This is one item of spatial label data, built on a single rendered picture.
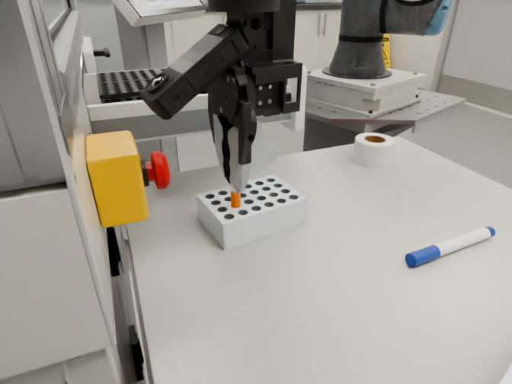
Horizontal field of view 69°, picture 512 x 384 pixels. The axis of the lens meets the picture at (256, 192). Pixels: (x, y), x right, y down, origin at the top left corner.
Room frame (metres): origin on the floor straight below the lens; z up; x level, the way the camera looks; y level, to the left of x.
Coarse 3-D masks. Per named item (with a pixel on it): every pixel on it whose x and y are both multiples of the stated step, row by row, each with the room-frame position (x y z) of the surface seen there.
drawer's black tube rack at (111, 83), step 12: (108, 72) 0.72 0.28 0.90; (120, 72) 0.73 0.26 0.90; (132, 72) 0.72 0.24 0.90; (144, 72) 0.72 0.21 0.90; (156, 72) 0.72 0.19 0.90; (108, 84) 0.63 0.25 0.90; (120, 84) 0.62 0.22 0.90; (132, 84) 0.62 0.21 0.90; (144, 84) 0.62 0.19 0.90; (108, 96) 0.56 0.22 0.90; (120, 96) 0.56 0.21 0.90; (132, 96) 0.66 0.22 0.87
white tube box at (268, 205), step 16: (272, 176) 0.49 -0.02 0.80; (208, 192) 0.44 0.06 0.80; (224, 192) 0.44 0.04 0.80; (256, 192) 0.44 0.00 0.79; (272, 192) 0.44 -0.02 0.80; (288, 192) 0.45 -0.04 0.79; (208, 208) 0.40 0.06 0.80; (224, 208) 0.40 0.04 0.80; (240, 208) 0.40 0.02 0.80; (256, 208) 0.40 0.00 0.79; (272, 208) 0.40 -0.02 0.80; (288, 208) 0.41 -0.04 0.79; (304, 208) 0.42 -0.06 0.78; (208, 224) 0.40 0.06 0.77; (224, 224) 0.36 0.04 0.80; (240, 224) 0.37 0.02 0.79; (256, 224) 0.38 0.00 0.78; (272, 224) 0.39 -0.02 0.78; (288, 224) 0.41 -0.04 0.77; (224, 240) 0.36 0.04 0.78; (240, 240) 0.37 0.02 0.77
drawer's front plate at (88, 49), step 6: (84, 42) 0.94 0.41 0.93; (90, 42) 0.94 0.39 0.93; (84, 48) 0.83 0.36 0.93; (90, 48) 0.83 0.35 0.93; (84, 54) 0.79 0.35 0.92; (90, 54) 0.79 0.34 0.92; (90, 60) 0.79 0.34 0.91; (90, 66) 0.79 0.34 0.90; (90, 72) 0.79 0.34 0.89; (96, 72) 0.79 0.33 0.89
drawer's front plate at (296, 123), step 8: (304, 72) 0.62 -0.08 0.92; (288, 80) 0.64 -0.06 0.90; (296, 80) 0.62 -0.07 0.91; (304, 80) 0.62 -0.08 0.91; (296, 88) 0.61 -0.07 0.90; (304, 88) 0.62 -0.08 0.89; (304, 96) 0.62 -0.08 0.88; (304, 104) 0.62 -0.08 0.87; (296, 112) 0.61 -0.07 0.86; (304, 112) 0.62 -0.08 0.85; (296, 120) 0.61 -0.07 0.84; (288, 128) 0.64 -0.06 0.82; (296, 128) 0.61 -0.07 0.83
